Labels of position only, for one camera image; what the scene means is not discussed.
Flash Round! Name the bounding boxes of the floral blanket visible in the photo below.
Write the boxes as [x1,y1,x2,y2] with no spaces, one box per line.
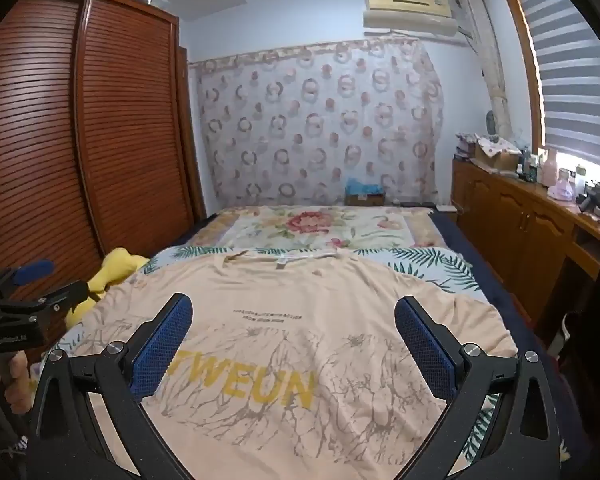
[195,205,451,253]

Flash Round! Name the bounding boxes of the stack of books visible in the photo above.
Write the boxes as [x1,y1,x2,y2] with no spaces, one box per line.
[455,132,481,161]

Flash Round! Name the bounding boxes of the group of small bottles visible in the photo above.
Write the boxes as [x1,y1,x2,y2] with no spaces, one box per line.
[517,145,541,181]

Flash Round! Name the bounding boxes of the wooden sideboard cabinet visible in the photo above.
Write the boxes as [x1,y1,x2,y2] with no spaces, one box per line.
[450,157,600,341]

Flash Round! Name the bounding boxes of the circle patterned curtain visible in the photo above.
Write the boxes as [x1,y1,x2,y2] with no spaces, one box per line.
[187,37,443,208]

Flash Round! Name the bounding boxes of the person's left hand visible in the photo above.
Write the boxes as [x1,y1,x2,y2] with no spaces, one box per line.
[0,350,35,415]

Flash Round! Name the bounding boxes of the palm leaf bedsheet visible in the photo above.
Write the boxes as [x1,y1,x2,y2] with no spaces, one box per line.
[40,242,511,441]

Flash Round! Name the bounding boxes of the beige printed t-shirt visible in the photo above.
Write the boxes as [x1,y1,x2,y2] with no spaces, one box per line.
[45,250,518,480]

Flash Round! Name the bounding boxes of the lilac plastic container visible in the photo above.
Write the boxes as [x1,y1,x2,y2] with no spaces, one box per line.
[547,180,576,203]

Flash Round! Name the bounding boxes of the yellow plush toy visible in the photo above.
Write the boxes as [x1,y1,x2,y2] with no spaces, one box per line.
[64,247,151,331]

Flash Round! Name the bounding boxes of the wall air conditioner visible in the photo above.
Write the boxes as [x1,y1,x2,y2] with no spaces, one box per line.
[362,0,461,38]

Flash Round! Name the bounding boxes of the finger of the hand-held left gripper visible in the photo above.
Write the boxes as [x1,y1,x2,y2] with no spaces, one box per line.
[25,280,91,317]
[0,260,56,303]

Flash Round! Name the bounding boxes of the blue plastic bag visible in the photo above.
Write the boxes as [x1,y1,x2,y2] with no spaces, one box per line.
[345,177,383,195]

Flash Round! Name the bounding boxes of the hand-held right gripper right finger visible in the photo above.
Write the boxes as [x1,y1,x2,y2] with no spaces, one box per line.
[394,295,571,480]

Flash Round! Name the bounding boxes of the wooden louvred wardrobe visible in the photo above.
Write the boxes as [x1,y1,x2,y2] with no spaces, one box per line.
[0,0,206,361]

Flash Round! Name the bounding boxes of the tied beige curtain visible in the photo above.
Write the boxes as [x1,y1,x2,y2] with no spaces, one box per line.
[457,0,516,141]

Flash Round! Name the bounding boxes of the pink jug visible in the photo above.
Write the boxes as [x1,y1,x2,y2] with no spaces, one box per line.
[540,147,561,186]

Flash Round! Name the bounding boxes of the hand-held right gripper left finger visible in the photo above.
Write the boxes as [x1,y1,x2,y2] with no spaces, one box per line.
[27,292,196,480]

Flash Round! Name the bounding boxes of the cardboard box with floral cloth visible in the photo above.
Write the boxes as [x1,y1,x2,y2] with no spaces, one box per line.
[472,137,523,173]

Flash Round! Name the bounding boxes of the black tools on sideboard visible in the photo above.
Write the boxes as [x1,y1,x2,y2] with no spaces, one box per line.
[577,182,600,228]

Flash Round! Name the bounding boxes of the striped window blind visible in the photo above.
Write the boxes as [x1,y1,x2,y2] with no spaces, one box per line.
[507,0,600,161]

